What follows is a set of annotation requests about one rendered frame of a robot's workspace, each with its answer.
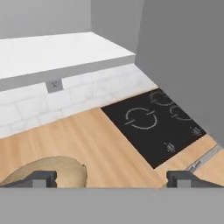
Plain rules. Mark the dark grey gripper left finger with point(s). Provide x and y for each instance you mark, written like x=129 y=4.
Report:
x=43 y=177

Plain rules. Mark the black hob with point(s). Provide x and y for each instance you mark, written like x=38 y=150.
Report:
x=151 y=125

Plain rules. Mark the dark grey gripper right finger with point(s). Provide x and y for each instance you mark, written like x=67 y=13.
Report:
x=181 y=176

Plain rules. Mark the white wall cabinet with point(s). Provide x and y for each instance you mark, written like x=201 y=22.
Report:
x=55 y=58

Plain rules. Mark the grey range hood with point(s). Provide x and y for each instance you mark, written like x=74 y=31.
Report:
x=180 y=58

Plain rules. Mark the grey hob knob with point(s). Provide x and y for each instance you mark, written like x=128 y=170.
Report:
x=169 y=146
x=196 y=130

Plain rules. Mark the grey wall socket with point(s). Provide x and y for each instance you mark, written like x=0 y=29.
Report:
x=54 y=85

